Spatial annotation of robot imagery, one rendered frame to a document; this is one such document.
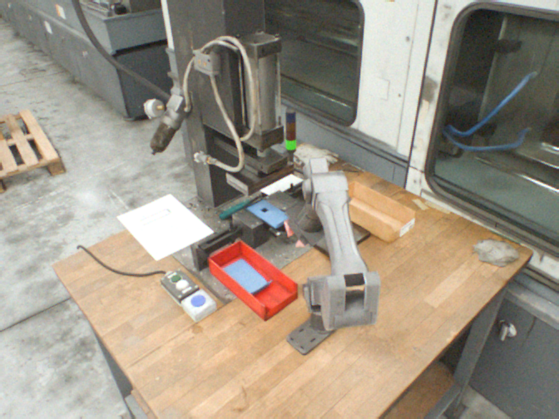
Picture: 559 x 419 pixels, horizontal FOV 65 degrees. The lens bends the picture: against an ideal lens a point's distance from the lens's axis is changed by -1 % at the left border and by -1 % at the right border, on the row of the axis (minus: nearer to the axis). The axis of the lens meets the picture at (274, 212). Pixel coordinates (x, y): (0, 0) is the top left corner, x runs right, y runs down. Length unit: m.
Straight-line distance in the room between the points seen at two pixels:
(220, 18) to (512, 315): 1.36
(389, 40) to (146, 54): 3.03
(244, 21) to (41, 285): 2.12
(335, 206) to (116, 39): 3.59
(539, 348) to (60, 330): 2.17
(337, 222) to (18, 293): 2.34
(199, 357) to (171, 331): 0.11
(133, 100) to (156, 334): 3.43
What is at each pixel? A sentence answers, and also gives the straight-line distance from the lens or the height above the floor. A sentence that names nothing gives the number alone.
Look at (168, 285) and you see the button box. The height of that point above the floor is 0.93.
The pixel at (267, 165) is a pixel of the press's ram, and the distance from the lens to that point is 1.25.
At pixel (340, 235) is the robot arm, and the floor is 1.30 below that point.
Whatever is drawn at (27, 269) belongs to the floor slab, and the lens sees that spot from 3.06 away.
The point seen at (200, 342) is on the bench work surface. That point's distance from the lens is 1.17.
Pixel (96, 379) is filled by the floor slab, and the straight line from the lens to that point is 2.33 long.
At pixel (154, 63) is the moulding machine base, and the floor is 0.53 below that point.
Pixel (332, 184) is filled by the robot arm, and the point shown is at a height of 1.34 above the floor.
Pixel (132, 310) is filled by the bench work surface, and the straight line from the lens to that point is 1.28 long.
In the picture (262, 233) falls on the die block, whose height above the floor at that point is 0.95.
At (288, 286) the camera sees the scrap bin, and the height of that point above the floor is 0.93.
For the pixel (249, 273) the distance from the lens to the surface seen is 1.30.
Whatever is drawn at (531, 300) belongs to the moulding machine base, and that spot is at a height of 0.70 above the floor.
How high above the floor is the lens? 1.82
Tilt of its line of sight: 37 degrees down
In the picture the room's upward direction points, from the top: 2 degrees counter-clockwise
